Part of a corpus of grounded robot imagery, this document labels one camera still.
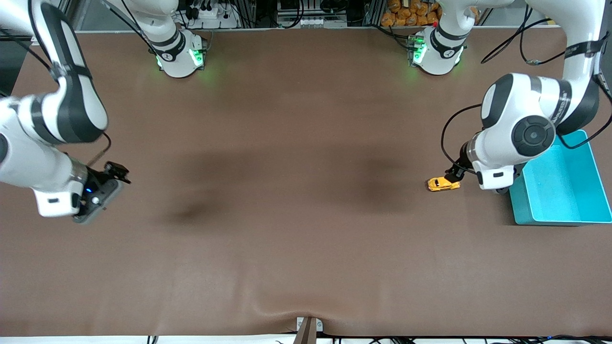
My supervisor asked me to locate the yellow beetle toy car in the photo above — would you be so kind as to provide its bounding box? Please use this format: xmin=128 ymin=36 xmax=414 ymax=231
xmin=427 ymin=176 xmax=461 ymax=193

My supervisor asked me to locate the turquoise plastic bin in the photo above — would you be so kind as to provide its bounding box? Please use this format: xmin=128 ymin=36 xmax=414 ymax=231
xmin=508 ymin=129 xmax=612 ymax=226

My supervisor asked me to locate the brown table mat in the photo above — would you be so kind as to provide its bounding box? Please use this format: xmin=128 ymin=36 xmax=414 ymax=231
xmin=0 ymin=28 xmax=612 ymax=338

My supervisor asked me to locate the pile of orange objects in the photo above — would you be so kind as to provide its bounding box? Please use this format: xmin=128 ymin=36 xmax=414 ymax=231
xmin=381 ymin=0 xmax=443 ymax=27

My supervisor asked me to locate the white power strip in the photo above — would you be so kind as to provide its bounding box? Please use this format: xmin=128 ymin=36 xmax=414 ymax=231
xmin=188 ymin=0 xmax=240 ymax=29

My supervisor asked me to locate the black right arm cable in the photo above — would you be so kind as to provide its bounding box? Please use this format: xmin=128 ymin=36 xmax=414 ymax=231
xmin=0 ymin=0 xmax=113 ymax=168

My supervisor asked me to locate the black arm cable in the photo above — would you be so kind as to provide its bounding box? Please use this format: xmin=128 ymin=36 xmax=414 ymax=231
xmin=440 ymin=5 xmax=569 ymax=168
xmin=0 ymin=0 xmax=113 ymax=168

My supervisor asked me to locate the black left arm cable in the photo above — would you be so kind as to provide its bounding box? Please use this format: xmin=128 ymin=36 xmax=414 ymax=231
xmin=440 ymin=5 xmax=569 ymax=168

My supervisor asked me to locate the metal table clamp bracket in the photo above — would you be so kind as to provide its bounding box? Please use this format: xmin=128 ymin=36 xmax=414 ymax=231
xmin=294 ymin=316 xmax=324 ymax=344

